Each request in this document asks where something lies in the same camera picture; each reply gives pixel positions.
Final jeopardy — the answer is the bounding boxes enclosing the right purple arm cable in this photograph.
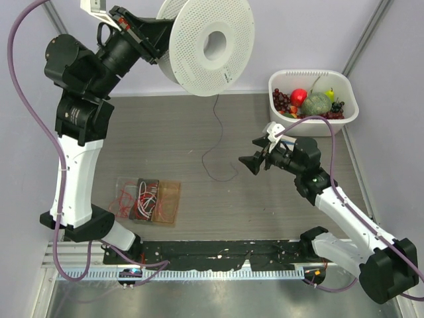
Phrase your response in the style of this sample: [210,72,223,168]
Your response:
[273,115,424,301]

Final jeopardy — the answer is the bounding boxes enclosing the red grapes front row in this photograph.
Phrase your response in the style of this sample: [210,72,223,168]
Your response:
[297,111,345,120]

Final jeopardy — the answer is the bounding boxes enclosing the dark red grape bunch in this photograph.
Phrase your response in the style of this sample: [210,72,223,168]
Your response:
[272,88,291,113]

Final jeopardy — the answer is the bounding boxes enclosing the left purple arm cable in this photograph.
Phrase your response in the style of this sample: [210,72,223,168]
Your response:
[7,0,173,286]

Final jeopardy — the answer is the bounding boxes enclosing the red apple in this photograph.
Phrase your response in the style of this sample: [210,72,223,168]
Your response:
[290,89,308,107]

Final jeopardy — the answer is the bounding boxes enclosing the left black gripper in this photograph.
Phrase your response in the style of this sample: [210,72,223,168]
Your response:
[87,5,183,99]

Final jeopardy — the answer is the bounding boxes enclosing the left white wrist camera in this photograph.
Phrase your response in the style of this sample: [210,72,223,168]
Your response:
[79,0,120,30]

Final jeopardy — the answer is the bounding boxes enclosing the dark tray white wires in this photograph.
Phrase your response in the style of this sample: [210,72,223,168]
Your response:
[128,178,160,223]

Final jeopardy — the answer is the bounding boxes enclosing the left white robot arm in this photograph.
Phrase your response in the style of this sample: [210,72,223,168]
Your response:
[40,6,174,264]

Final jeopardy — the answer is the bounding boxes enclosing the blue white razor box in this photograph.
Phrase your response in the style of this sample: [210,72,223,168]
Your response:
[281,135,296,150]

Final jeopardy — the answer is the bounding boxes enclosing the yellow pear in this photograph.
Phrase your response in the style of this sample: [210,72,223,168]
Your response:
[325,88,335,103]

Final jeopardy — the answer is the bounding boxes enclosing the white plastic basket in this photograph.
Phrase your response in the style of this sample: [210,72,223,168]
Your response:
[268,69,360,137]

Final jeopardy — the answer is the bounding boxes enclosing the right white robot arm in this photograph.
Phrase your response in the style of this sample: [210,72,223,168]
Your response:
[239,136,419,304]

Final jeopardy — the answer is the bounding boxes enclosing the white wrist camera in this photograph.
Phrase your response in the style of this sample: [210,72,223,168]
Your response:
[262,121,285,153]
[79,0,120,30]

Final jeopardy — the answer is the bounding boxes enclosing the black grape bunch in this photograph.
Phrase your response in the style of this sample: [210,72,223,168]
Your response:
[331,99,345,113]

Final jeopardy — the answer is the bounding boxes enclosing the white plastic cable spool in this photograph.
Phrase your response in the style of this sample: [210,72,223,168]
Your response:
[156,1,255,97]

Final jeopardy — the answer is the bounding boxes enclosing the clear tray red wires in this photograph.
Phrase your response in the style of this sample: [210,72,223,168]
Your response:
[107,176,139,219]

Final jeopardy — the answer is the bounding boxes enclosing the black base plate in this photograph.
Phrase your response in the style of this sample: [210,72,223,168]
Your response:
[123,240,328,272]

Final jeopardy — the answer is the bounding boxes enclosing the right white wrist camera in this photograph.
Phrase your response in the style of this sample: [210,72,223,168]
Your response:
[262,121,285,153]

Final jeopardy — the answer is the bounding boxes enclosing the thin purple wire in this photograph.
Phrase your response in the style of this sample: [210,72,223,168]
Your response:
[201,94,239,182]

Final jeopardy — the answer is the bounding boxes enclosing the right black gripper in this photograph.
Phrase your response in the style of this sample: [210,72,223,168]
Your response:
[239,135,303,176]

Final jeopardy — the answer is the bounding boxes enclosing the green netted melon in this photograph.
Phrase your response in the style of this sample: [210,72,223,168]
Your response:
[301,93,332,115]

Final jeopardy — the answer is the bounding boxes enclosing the slotted cable duct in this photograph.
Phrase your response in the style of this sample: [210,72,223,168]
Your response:
[56,268,305,281]

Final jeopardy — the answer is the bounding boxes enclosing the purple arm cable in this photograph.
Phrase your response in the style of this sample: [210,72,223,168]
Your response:
[273,115,424,301]
[7,0,173,286]

